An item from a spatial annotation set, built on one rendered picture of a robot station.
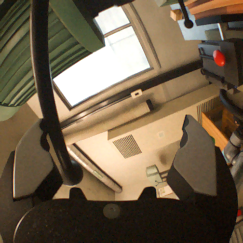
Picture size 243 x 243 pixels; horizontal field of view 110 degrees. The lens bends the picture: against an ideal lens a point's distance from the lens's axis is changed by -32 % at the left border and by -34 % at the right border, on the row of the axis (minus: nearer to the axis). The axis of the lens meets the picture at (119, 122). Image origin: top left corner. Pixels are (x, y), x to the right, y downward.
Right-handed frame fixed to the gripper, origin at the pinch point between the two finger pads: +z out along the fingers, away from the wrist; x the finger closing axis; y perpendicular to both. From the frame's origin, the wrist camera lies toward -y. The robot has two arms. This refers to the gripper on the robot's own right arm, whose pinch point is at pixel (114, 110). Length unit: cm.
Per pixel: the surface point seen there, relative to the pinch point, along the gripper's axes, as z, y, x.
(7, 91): 6.1, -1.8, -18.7
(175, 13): 35.0, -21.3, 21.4
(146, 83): 135, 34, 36
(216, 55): 8.0, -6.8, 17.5
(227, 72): 7.4, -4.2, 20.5
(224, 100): 15.9, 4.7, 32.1
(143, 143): 118, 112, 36
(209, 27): 22.2, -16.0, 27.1
